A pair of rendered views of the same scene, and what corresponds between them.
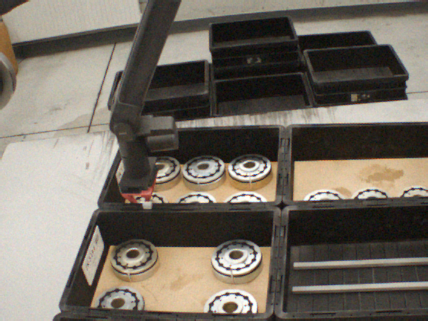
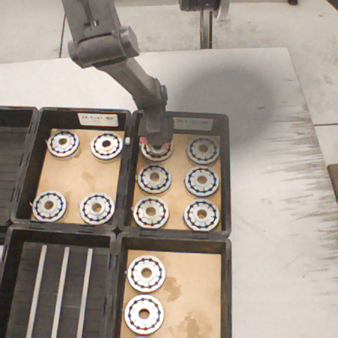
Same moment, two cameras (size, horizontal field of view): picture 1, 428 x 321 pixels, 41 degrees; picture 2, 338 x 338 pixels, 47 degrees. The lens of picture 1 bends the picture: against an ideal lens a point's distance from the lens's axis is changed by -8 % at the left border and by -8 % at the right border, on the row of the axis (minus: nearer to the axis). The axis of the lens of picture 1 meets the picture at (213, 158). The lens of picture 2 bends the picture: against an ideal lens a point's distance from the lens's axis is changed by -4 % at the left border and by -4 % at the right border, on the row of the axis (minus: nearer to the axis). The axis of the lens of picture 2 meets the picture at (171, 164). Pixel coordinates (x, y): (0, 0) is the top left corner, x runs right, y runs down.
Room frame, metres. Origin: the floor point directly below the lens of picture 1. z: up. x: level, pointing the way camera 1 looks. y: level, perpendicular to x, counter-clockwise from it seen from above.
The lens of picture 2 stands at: (1.01, -0.52, 1.93)
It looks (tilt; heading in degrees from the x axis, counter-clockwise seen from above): 60 degrees down; 80
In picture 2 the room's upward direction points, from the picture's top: 1 degrees clockwise
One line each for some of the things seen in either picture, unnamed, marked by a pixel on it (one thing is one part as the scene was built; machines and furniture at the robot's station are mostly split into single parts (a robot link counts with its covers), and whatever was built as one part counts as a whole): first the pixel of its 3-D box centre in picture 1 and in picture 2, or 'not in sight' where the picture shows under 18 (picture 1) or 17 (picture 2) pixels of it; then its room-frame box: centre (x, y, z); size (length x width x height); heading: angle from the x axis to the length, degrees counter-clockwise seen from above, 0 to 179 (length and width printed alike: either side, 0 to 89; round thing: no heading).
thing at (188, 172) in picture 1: (203, 168); (201, 180); (1.20, 0.03, 0.86); 0.10 x 0.10 x 0.01
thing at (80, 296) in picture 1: (177, 280); (78, 173); (0.83, 0.11, 0.87); 0.40 x 0.30 x 0.11; 78
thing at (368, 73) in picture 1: (355, 108); not in sight; (2.14, -0.63, 0.37); 0.40 x 0.30 x 0.45; 86
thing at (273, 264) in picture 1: (173, 262); (74, 164); (0.83, 0.11, 0.92); 0.40 x 0.30 x 0.02; 78
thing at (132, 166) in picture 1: (136, 163); (156, 123); (1.08, 0.17, 0.98); 0.10 x 0.07 x 0.07; 167
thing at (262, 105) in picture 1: (264, 127); not in sight; (2.17, -0.23, 0.31); 0.40 x 0.30 x 0.34; 86
